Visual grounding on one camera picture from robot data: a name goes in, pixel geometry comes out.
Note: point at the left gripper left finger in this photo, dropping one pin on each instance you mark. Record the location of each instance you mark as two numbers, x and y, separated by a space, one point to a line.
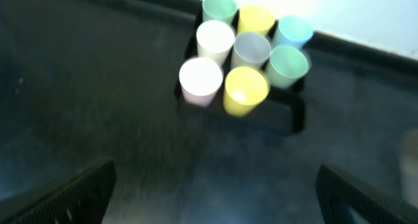
65 201

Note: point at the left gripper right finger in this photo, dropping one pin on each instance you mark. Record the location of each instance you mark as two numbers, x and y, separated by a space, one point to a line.
352 204

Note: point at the yellow cup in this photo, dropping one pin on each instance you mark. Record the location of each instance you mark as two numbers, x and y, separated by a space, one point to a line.
245 90
255 20

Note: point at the pink cup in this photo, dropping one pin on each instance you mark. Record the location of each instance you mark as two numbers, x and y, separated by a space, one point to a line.
200 80

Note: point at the black tray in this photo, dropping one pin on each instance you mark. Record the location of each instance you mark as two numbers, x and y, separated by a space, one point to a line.
294 119

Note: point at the green cup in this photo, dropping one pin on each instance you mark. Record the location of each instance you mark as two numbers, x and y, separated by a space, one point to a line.
286 65
219 6

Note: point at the blue cup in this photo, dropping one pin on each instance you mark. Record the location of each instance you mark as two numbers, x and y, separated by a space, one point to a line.
292 31

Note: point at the grey cup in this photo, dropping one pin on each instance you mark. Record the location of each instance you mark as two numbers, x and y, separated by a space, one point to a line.
250 51

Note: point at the white cup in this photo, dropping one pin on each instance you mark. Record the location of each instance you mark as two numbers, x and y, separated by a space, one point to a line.
215 41

